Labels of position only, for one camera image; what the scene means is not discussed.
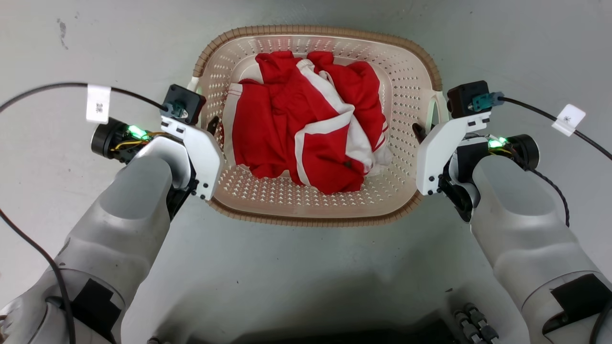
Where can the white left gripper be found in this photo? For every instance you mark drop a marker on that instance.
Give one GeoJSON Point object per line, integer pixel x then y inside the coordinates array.
{"type": "Point", "coordinates": [203, 155]}

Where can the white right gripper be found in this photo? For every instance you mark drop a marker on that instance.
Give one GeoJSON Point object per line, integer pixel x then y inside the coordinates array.
{"type": "Point", "coordinates": [437, 148]}

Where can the cream perforated laundry basket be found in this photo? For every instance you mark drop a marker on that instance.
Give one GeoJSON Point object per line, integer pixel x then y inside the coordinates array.
{"type": "Point", "coordinates": [306, 208]}

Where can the dark robot base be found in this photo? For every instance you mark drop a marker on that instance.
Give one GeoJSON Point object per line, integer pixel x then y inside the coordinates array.
{"type": "Point", "coordinates": [334, 334]}

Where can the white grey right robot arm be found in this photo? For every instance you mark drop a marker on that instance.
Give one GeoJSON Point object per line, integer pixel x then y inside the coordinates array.
{"type": "Point", "coordinates": [521, 224]}

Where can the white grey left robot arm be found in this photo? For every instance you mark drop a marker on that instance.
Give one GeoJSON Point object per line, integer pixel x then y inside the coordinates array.
{"type": "Point", "coordinates": [119, 224]}

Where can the red and white garment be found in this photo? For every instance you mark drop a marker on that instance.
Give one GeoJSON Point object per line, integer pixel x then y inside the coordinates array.
{"type": "Point", "coordinates": [282, 129]}

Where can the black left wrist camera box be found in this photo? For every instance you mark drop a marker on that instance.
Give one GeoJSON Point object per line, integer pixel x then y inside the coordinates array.
{"type": "Point", "coordinates": [185, 102]}

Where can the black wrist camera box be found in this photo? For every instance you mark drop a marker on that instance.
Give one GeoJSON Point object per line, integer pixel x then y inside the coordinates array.
{"type": "Point", "coordinates": [466, 98]}
{"type": "Point", "coordinates": [185, 102]}

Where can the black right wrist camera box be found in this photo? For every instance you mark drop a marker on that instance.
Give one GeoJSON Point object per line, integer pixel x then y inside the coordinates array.
{"type": "Point", "coordinates": [466, 98]}

